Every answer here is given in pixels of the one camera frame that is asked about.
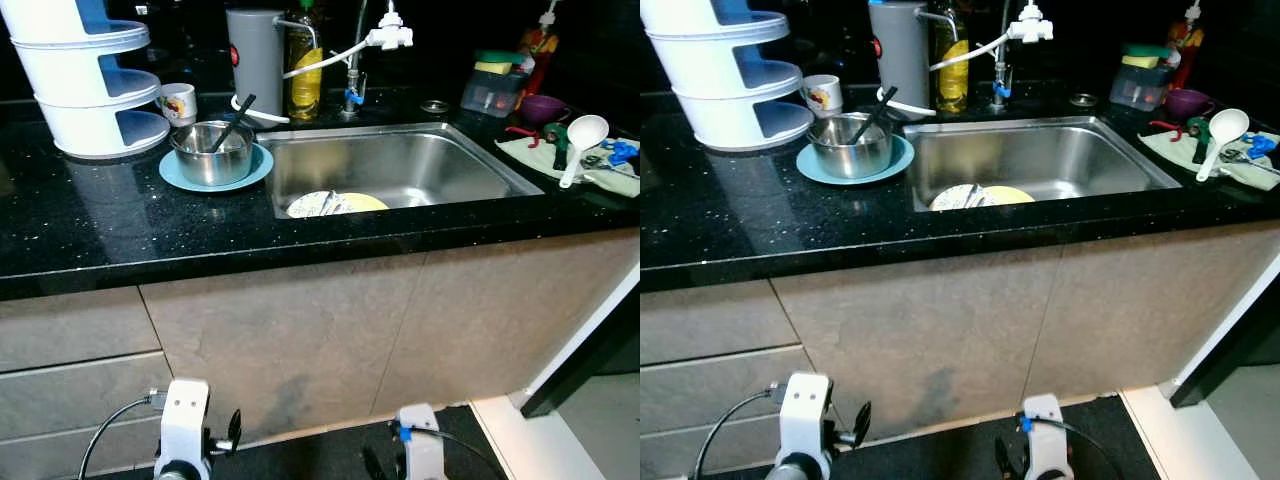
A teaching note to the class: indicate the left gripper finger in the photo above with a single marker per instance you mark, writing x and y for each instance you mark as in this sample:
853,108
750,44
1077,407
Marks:
863,424
236,430

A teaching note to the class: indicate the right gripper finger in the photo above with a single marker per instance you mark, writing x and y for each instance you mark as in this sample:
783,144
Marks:
374,466
1004,460

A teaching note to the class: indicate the stainless steel bowl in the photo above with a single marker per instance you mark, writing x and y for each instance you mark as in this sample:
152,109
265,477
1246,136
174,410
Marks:
212,165
850,160

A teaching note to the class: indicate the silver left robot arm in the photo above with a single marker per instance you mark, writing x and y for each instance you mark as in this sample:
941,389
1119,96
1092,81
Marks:
798,470
177,473

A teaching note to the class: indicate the green black kitchen tool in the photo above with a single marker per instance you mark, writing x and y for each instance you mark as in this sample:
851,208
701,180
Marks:
558,148
1199,140

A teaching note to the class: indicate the black floor mat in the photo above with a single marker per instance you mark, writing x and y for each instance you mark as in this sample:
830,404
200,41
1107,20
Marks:
300,455
920,450

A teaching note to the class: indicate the beige cabinet drawer front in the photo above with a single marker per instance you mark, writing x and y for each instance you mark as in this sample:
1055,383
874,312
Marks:
710,320
70,395
70,328
700,385

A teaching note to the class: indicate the white floral patterned plate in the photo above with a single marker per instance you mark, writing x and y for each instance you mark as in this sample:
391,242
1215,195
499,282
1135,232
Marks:
305,207
948,200

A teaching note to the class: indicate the metal cutlery piece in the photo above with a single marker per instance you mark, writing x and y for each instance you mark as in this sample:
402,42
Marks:
328,200
970,194

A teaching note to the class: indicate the light blue plate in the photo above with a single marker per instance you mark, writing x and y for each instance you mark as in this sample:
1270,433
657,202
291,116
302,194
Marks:
260,172
902,165

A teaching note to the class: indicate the yellow plate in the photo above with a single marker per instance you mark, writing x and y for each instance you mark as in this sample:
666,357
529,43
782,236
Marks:
365,202
1012,195

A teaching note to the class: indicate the stainless steel sink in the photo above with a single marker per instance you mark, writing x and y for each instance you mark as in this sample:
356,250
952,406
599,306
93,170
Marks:
1040,155
400,160

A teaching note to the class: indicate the white printed mug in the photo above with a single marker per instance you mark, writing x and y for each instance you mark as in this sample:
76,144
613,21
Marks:
824,98
180,108

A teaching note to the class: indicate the pale green cloth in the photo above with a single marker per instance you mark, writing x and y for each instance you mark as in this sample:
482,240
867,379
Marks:
1170,148
530,155

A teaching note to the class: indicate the yellow cooking oil bottle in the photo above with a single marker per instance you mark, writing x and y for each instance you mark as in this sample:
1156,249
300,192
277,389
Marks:
950,75
305,80

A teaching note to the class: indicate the blue plastic item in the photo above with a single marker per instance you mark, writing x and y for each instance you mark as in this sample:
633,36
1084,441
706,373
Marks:
1262,146
622,152

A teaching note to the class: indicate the small round metal lid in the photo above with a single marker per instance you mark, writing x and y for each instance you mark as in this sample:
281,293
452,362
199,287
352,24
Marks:
1083,100
435,106

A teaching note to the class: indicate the metal faucet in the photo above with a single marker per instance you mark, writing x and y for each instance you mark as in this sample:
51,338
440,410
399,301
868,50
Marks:
353,85
1001,80

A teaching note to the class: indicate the small metal utensil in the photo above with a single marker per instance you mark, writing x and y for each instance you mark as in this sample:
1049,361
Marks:
1238,156
594,162

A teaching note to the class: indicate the grey water filter cylinder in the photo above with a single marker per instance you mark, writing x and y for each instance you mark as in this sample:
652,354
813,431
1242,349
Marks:
254,60
898,55

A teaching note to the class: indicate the clear plastic container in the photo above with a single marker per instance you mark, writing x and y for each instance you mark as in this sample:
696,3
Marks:
1138,88
490,95

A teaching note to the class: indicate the white blue tiered rack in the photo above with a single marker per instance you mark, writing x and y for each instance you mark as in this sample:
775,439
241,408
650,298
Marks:
60,80
700,75

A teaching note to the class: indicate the white rice spoon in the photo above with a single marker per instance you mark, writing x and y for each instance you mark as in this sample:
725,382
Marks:
1228,124
588,130

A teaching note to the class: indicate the purple cup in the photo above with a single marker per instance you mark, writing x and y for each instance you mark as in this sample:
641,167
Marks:
1190,102
545,108

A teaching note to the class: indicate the yellow green sponge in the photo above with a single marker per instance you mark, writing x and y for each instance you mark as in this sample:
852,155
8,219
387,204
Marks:
498,62
1145,56

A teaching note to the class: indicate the white faucet diverter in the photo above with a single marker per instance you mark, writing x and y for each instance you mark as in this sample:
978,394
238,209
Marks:
1030,28
388,37

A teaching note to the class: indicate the red yellow bottle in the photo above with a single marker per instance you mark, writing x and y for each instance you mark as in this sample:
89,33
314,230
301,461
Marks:
540,50
1187,45

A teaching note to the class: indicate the white bottle nozzle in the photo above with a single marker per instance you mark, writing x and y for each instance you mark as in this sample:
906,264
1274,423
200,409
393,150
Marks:
549,14
1193,12

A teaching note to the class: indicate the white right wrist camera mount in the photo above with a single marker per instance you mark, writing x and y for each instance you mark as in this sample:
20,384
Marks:
422,445
1043,440

